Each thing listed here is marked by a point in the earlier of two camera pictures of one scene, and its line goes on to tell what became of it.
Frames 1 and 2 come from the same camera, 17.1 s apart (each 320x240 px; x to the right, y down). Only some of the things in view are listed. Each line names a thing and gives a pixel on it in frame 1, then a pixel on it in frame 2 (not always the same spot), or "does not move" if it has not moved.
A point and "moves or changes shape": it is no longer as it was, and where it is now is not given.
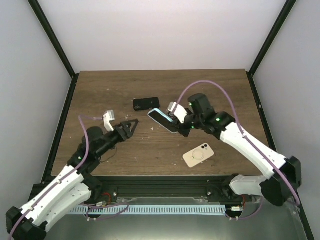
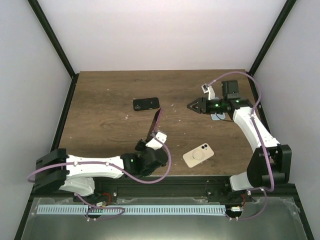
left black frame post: [56, 44] does not move
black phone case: [143, 104] does not move
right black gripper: [184, 132] to [200, 101]
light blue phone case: [157, 110] moves or changes shape
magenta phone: [163, 121] to [155, 123]
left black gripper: [127, 134] to [139, 146]
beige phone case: [198, 155] does not move
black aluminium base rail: [103, 188] does not move
